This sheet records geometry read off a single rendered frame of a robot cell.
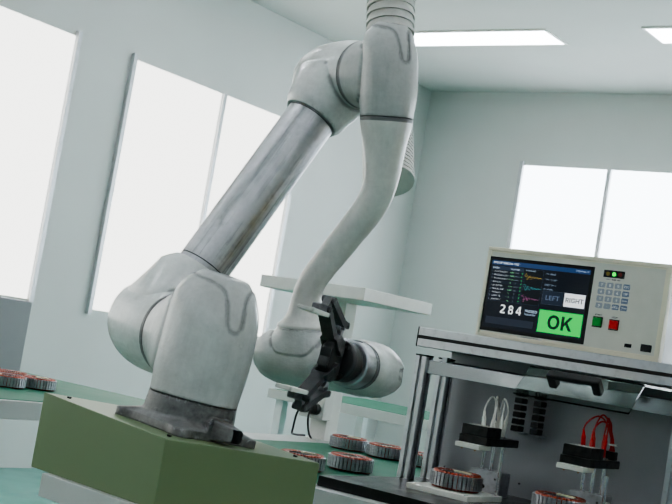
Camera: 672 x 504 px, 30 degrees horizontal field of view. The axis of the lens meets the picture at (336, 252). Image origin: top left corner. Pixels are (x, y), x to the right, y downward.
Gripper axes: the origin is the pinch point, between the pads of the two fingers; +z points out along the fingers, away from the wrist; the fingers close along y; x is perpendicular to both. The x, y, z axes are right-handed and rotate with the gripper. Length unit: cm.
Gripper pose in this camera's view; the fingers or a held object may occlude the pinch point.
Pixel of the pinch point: (296, 347)
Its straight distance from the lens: 207.0
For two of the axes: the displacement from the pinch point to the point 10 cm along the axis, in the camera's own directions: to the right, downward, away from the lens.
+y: 2.7, -9.6, 0.9
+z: -4.0, -1.9, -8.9
